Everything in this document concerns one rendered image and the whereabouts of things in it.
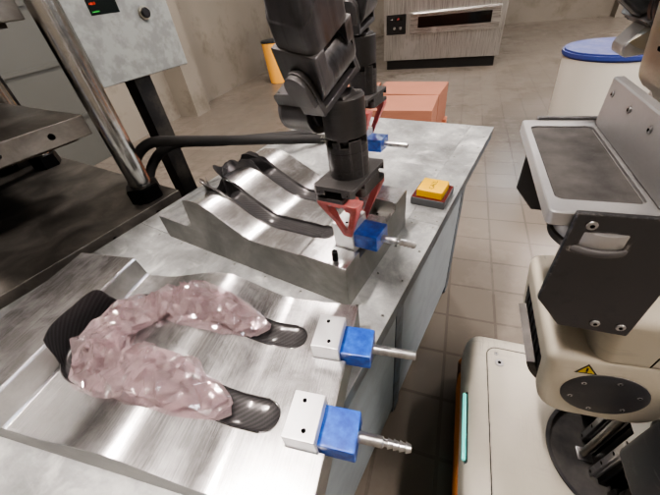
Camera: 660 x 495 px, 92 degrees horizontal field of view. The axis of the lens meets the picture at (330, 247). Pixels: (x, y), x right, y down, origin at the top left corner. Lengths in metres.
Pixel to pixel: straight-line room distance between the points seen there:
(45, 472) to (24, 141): 0.72
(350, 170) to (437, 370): 1.11
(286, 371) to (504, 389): 0.80
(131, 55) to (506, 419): 1.47
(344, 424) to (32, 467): 0.41
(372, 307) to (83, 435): 0.40
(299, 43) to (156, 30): 0.96
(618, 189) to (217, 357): 0.49
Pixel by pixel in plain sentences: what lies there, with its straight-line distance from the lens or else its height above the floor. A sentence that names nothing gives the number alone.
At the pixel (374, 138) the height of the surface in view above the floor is 0.95.
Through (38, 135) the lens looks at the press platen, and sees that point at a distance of 1.06.
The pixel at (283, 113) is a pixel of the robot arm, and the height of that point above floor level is 1.10.
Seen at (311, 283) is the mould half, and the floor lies 0.83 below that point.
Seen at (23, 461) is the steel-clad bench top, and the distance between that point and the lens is 0.64.
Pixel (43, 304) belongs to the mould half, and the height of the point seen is 0.91.
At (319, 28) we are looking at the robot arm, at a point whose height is 1.20.
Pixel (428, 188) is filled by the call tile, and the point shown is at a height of 0.84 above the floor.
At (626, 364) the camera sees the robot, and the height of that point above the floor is 0.81.
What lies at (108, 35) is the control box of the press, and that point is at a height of 1.18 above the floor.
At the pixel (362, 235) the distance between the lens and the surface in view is 0.50.
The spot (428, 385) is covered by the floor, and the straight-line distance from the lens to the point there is 1.39.
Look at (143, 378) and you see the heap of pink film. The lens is 0.44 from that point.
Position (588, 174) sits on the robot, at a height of 1.04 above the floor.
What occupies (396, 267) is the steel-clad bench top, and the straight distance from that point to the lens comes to 0.63.
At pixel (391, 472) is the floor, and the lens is 1.28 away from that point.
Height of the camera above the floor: 1.23
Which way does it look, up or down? 40 degrees down
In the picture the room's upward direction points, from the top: 8 degrees counter-clockwise
